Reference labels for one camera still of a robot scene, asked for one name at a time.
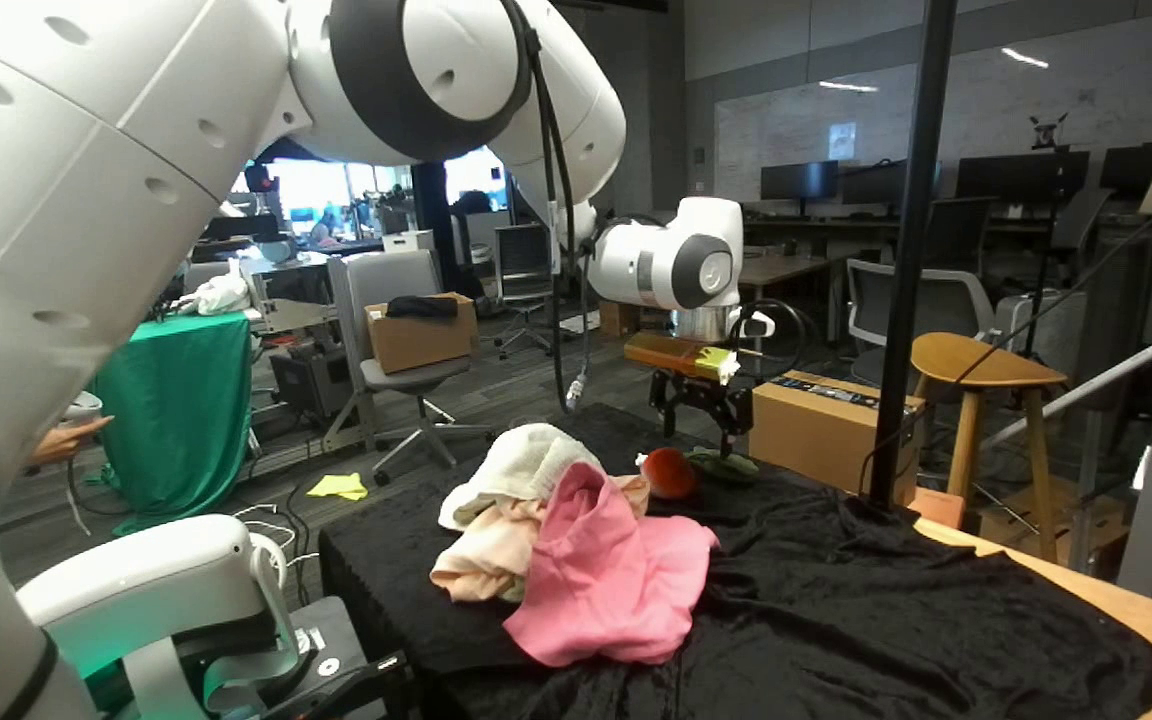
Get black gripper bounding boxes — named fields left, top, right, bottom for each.
left=652, top=373, right=756, bottom=462

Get red plush tomato toy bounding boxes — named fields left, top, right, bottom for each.
left=634, top=442, right=769, bottom=519

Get pink cloth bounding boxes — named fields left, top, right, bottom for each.
left=498, top=460, right=724, bottom=672

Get peach cream cloth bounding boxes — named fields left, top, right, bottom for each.
left=429, top=473, right=659, bottom=609

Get operator bare hand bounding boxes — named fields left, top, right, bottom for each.
left=24, top=411, right=117, bottom=473

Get long cardboard box black tape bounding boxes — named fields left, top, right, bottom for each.
left=743, top=367, right=926, bottom=497

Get black velvet tablecloth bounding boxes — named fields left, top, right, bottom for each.
left=317, top=395, right=1152, bottom=720

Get grey backed office chair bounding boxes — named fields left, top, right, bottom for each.
left=491, top=214, right=568, bottom=354

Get black vertical pole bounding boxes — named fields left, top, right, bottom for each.
left=860, top=0, right=966, bottom=515

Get white framed office chair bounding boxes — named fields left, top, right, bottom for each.
left=844, top=257, right=998, bottom=350

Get wooden stool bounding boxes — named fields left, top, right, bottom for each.
left=907, top=329, right=1071, bottom=562

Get small cardboard box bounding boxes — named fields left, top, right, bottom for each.
left=363, top=291, right=483, bottom=381

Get yellow rag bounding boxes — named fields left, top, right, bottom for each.
left=305, top=466, right=377, bottom=506

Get grey metal pole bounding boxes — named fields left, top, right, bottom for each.
left=989, top=324, right=1152, bottom=450

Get white crumpled cloth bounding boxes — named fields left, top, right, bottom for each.
left=170, top=264, right=259, bottom=321

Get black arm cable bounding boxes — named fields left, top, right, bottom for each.
left=508, top=0, right=587, bottom=411

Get white floor cables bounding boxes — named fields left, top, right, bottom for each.
left=232, top=497, right=321, bottom=562

